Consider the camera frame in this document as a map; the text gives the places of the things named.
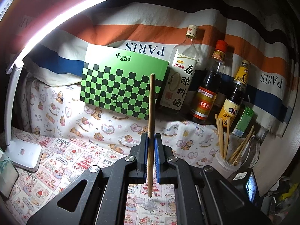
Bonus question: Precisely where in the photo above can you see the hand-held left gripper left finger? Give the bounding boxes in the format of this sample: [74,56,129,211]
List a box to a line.
[26,133,149,225]

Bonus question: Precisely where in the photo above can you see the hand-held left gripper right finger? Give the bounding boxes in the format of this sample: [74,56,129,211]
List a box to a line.
[153,133,273,225]

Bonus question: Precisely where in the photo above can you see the translucent plastic cup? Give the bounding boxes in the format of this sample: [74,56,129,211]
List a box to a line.
[211,149,242,180]

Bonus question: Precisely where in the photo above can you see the single tapered bamboo chopstick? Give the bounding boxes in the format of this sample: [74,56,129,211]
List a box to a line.
[148,73,155,198]

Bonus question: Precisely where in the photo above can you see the bunch of bamboo chopsticks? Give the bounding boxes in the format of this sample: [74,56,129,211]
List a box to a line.
[214,113,255,166]

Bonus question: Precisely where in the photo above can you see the crumpled plastic bag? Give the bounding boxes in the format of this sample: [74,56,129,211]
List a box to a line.
[279,178,300,207]

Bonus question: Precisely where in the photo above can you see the green drink carton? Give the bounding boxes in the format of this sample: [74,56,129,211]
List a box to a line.
[232,106,255,137]

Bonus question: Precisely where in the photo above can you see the dark sauce bottle yellow label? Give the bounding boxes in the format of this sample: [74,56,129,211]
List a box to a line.
[217,60,251,128]

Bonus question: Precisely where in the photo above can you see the dark sauce bottle red cap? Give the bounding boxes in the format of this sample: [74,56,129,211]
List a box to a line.
[190,40,229,124]

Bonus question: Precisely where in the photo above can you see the green checkered box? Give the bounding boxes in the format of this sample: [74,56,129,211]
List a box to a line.
[80,44,170,120]

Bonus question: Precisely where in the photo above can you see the white bear heart printed cloth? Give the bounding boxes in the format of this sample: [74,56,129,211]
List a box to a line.
[19,71,235,167]

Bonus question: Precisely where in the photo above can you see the clear cooking wine bottle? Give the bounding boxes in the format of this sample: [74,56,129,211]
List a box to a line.
[159,25,200,114]

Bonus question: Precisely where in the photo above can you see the white LED desk lamp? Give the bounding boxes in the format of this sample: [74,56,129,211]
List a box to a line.
[4,0,113,172]

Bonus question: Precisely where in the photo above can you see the orange blue striped cloth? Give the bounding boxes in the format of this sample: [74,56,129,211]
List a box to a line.
[14,3,293,137]

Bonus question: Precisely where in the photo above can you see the pale green patterned box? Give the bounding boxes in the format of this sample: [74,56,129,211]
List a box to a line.
[0,149,20,200]

